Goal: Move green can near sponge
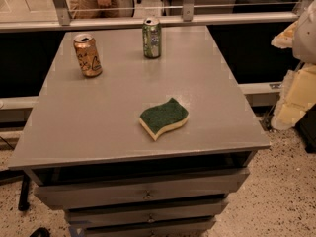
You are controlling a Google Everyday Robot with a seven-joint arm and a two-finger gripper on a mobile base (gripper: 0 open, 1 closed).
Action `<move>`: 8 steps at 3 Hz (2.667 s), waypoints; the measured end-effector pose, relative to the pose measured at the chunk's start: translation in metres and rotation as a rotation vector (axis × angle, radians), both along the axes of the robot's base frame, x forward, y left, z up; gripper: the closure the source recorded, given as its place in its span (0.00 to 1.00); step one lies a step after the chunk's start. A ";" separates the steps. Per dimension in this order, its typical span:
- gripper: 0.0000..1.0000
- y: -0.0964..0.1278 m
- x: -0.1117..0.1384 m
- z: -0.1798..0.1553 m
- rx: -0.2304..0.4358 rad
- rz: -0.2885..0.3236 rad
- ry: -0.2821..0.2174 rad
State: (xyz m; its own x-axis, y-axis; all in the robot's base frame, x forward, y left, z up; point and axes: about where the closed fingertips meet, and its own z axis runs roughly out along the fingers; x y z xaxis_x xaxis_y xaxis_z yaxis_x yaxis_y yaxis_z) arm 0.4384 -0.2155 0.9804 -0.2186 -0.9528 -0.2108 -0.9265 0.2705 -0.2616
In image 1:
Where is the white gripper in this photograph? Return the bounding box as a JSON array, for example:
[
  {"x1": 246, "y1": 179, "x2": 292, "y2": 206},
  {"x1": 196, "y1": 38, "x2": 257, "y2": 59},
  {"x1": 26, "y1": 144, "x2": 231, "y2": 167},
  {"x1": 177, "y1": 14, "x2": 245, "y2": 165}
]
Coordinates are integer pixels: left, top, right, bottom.
[{"x1": 271, "y1": 0, "x2": 316, "y2": 130}]

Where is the green soda can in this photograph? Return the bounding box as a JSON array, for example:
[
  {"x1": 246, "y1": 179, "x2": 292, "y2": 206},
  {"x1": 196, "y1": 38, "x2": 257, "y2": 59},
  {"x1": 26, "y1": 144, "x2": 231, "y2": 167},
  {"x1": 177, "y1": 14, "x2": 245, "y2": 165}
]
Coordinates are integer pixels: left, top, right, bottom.
[{"x1": 142, "y1": 17, "x2": 162, "y2": 58}]

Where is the green and yellow sponge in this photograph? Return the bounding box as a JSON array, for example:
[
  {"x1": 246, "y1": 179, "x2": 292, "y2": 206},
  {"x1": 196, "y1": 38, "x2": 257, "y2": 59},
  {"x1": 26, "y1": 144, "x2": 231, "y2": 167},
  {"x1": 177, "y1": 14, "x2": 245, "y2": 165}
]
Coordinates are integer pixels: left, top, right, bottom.
[{"x1": 139, "y1": 98, "x2": 189, "y2": 141}]

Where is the orange soda can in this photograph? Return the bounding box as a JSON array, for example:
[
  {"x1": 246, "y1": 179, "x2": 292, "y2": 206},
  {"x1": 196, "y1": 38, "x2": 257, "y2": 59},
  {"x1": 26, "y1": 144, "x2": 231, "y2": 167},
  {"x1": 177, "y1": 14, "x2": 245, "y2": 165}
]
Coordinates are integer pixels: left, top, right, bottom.
[{"x1": 73, "y1": 34, "x2": 103, "y2": 77}]

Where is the top grey drawer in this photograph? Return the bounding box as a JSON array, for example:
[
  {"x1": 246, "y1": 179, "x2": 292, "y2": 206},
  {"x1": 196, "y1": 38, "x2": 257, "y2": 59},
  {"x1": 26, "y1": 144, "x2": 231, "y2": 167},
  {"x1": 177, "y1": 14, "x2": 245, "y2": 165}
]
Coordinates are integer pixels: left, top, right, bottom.
[{"x1": 35, "y1": 168, "x2": 249, "y2": 210}]

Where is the grey drawer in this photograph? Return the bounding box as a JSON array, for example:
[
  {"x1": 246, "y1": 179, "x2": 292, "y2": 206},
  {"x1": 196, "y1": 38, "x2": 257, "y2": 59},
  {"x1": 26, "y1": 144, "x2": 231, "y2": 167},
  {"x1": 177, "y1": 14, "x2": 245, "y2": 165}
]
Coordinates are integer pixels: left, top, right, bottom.
[
  {"x1": 66, "y1": 198, "x2": 228, "y2": 229},
  {"x1": 35, "y1": 168, "x2": 249, "y2": 210},
  {"x1": 69, "y1": 216, "x2": 215, "y2": 237}
]

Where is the grey drawer cabinet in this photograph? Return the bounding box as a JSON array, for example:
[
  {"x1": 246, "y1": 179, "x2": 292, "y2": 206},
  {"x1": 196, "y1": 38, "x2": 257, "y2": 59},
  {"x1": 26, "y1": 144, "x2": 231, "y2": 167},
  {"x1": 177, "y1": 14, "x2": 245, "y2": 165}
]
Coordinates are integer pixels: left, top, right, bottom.
[{"x1": 7, "y1": 25, "x2": 272, "y2": 237}]

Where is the bottom grey drawer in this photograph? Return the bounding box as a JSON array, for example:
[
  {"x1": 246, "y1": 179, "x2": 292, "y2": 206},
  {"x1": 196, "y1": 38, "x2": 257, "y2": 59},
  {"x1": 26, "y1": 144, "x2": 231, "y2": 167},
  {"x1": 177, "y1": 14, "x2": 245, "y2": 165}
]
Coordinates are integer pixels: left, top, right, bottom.
[{"x1": 69, "y1": 216, "x2": 215, "y2": 237}]

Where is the person in tan trousers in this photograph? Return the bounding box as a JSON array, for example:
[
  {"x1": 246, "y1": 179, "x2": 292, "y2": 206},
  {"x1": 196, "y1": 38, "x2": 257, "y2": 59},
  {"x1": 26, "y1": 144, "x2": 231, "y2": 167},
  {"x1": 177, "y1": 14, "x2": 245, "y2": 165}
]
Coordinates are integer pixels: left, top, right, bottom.
[{"x1": 69, "y1": 0, "x2": 120, "y2": 19}]

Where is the middle grey drawer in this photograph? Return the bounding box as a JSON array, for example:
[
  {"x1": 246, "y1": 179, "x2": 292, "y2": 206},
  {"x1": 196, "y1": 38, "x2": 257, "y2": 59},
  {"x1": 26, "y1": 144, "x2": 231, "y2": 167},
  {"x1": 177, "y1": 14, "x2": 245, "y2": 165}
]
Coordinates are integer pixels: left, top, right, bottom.
[{"x1": 66, "y1": 198, "x2": 228, "y2": 229}]

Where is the metal railing frame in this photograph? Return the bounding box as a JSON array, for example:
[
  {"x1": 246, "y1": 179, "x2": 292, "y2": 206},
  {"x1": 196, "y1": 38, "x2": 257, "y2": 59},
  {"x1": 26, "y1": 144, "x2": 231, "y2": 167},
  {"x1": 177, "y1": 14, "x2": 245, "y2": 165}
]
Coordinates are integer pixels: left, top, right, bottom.
[{"x1": 0, "y1": 0, "x2": 316, "y2": 34}]

